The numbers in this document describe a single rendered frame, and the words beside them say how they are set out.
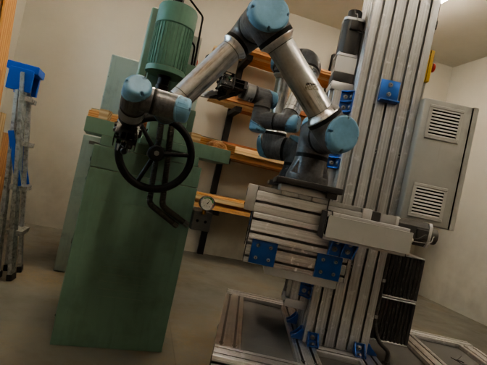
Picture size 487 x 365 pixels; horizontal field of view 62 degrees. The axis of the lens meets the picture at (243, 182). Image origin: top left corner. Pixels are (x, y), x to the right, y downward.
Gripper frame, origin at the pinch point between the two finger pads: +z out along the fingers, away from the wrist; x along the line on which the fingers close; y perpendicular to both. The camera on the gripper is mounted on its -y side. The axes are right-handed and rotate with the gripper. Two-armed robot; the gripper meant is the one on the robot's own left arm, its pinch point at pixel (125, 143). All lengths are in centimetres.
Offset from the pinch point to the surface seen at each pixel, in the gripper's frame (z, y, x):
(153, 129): 8.9, -14.1, 8.7
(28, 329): 70, 56, -19
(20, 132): 87, -42, -54
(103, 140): 20.6, -10.8, -8.2
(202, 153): 19.6, -16.3, 31.2
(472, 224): 150, -99, 340
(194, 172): 23.7, -8.5, 29.8
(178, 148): 11.4, -10.3, 19.8
